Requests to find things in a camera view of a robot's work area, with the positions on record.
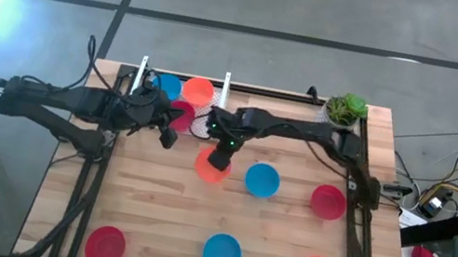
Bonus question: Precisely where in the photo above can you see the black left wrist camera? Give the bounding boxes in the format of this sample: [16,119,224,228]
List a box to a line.
[163,104,190,125]

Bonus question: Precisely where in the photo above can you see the red mini bowl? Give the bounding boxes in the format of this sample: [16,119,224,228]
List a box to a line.
[166,98,199,136]
[307,182,351,224]
[83,223,129,257]

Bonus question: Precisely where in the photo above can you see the grey power adapter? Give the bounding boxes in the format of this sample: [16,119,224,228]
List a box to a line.
[415,193,452,223]

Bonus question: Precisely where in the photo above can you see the white perforated rack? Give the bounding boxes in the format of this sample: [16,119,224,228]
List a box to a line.
[123,53,235,143]

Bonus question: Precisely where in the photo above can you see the blue mini bowl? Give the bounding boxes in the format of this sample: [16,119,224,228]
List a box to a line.
[150,70,185,102]
[241,159,284,202]
[201,229,247,257]

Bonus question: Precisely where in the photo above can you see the red floor object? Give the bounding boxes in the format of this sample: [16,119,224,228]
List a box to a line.
[410,244,438,257]

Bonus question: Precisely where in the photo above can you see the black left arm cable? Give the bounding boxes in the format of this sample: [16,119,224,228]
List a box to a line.
[20,24,168,110]

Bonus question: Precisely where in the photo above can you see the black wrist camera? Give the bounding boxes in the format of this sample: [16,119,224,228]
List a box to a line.
[203,104,235,142]
[163,104,190,125]

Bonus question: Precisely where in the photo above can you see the black side table bar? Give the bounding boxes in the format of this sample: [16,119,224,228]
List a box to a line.
[397,201,458,257]

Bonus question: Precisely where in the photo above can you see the white paper sheet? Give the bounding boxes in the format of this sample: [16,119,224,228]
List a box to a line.
[395,208,430,234]

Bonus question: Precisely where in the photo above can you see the black table clamp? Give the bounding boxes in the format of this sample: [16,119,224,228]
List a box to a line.
[303,84,330,108]

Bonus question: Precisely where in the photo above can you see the potted succulent, patterned white pot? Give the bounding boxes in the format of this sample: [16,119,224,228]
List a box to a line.
[317,88,371,133]

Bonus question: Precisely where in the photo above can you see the black aluminium table frame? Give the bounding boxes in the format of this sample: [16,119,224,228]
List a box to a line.
[20,51,438,257]

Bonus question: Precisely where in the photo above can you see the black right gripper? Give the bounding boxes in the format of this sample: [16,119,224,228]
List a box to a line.
[205,124,247,175]

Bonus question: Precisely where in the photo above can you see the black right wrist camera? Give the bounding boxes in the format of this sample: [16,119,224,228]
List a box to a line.
[203,104,235,142]

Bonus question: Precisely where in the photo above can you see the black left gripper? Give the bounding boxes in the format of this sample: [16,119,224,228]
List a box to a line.
[128,86,188,153]

